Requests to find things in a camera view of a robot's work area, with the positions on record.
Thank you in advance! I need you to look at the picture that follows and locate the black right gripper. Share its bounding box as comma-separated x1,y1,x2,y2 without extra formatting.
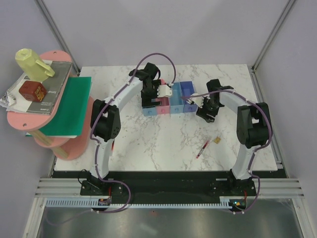
196,96,221,123

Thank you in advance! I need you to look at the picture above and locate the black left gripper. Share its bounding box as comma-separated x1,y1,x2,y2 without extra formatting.
141,80,162,109

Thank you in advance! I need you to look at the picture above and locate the small yellow eraser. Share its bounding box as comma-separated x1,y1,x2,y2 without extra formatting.
214,137,221,144

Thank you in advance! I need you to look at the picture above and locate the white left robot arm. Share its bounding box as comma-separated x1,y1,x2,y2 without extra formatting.
90,63,162,195

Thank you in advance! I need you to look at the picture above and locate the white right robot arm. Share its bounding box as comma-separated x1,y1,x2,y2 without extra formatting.
187,79,273,195

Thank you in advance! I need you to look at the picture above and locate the light blue drawer box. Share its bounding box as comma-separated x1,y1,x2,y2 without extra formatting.
142,107,158,117

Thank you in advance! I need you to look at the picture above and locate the pink drawer box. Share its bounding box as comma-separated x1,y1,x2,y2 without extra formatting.
156,97,170,115

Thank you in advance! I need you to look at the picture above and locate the purple drawer box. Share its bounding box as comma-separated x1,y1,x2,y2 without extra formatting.
180,80,199,113

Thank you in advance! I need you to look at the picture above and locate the teal blue drawer box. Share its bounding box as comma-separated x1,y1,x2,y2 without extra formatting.
169,82,184,114

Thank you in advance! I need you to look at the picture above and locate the green folder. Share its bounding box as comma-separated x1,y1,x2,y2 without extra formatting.
39,77,92,138

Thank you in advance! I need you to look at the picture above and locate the grey manual book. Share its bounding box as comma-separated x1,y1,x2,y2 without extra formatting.
27,60,72,115

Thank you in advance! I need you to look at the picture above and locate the pink tiered shelf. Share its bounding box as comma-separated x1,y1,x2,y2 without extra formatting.
0,49,94,161

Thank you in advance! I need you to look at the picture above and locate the red cube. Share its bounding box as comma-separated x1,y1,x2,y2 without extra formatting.
19,80,47,102

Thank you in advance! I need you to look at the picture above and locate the yellow mug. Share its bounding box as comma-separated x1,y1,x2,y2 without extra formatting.
15,48,55,82

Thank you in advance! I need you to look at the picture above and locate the spiral notebook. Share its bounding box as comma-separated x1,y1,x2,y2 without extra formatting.
0,73,30,113

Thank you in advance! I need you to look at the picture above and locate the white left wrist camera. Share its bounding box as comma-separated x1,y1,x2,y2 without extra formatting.
157,84,173,98

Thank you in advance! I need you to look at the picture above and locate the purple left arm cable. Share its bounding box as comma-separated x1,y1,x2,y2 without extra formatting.
89,53,176,213

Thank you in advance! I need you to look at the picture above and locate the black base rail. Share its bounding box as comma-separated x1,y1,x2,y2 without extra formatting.
51,170,261,202

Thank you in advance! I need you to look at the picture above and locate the white cable duct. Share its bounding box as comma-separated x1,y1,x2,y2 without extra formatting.
45,198,232,209

